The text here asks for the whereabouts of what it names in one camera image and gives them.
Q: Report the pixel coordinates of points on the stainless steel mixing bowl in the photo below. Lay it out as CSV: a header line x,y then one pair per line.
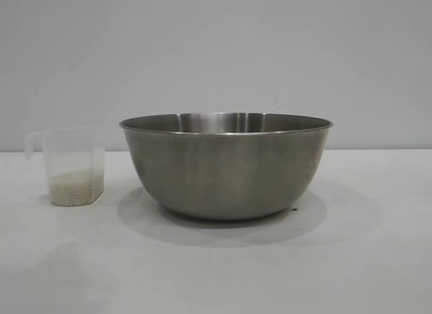
x,y
226,172

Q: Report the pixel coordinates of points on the white rice grains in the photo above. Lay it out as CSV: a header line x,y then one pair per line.
x,y
74,189

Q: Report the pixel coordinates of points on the clear plastic measuring cup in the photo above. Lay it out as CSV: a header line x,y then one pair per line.
x,y
72,152

